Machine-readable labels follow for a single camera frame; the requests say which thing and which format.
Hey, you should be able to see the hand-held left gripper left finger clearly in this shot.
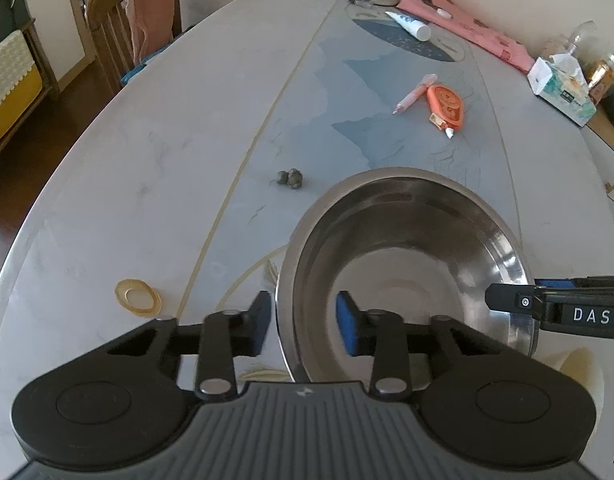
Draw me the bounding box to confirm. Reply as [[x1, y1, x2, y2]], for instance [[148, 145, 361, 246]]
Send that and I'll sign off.
[[106, 290, 274, 403]]

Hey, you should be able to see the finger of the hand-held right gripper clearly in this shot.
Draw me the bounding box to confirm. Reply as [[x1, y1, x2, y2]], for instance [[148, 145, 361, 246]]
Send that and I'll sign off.
[[485, 282, 544, 322]]

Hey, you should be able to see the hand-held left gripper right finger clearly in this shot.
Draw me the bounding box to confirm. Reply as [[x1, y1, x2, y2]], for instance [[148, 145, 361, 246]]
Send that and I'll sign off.
[[335, 291, 498, 403]]

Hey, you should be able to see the large stainless steel bowl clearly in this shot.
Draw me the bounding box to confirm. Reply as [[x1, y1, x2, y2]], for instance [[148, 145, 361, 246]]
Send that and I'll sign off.
[[276, 167, 540, 386]]

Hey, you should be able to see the small grey lump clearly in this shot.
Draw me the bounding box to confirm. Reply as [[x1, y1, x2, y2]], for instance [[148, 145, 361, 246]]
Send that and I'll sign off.
[[274, 169, 304, 190]]

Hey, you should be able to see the white wooden-top cabinet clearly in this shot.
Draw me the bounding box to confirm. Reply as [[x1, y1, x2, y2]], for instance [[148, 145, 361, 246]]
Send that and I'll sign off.
[[579, 110, 614, 238]]

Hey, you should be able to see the orange correction tape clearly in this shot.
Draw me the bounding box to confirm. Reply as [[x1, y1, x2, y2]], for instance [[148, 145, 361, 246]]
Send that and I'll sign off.
[[426, 84, 466, 140]]

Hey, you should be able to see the teal tissue box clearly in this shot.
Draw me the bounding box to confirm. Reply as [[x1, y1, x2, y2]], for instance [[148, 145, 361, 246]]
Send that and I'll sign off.
[[527, 55, 598, 128]]

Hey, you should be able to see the pink pen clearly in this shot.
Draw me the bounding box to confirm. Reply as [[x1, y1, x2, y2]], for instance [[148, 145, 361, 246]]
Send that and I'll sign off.
[[393, 73, 438, 117]]

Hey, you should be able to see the amber glass bottle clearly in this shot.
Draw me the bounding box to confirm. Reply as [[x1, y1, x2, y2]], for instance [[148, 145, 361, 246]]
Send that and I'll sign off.
[[584, 52, 614, 103]]

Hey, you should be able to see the large clear glass jar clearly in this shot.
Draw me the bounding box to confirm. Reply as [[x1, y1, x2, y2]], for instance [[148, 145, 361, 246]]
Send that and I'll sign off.
[[542, 20, 598, 68]]

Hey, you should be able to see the pink printed cloth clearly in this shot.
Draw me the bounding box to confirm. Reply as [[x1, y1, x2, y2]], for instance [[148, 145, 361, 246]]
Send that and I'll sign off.
[[398, 0, 536, 73]]

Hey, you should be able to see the white cream tube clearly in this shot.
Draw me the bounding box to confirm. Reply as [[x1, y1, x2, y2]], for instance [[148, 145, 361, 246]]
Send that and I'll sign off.
[[384, 10, 432, 42]]

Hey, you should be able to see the pink garment on chair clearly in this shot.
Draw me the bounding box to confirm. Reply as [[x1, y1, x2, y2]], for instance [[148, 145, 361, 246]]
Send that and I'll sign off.
[[127, 0, 182, 64]]

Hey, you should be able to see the wooden chair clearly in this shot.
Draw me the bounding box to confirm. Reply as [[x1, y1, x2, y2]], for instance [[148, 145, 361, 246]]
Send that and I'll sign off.
[[84, 0, 182, 95]]

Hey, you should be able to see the sofa with cream cover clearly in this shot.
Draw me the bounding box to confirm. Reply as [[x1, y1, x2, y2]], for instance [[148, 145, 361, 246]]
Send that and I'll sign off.
[[0, 0, 54, 162]]

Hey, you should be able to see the yellowish rubber ring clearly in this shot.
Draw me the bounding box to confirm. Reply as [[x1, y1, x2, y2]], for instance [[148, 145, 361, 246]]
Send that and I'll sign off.
[[125, 287, 156, 311], [115, 278, 163, 316]]

